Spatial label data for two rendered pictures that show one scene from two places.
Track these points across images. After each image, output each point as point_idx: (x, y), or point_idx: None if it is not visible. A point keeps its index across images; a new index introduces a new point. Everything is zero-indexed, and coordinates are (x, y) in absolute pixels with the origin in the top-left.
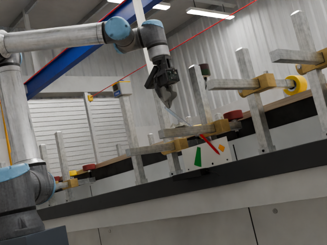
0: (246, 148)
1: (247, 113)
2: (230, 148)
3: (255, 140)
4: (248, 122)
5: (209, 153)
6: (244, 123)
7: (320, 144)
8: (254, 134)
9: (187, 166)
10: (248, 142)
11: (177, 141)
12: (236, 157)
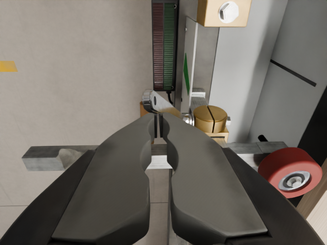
0: (290, 109)
1: (321, 183)
2: (315, 70)
3: (288, 137)
4: (316, 161)
5: (184, 108)
6: (324, 150)
7: (169, 217)
8: (295, 145)
9: (188, 26)
10: (294, 122)
11: (203, 16)
12: (295, 73)
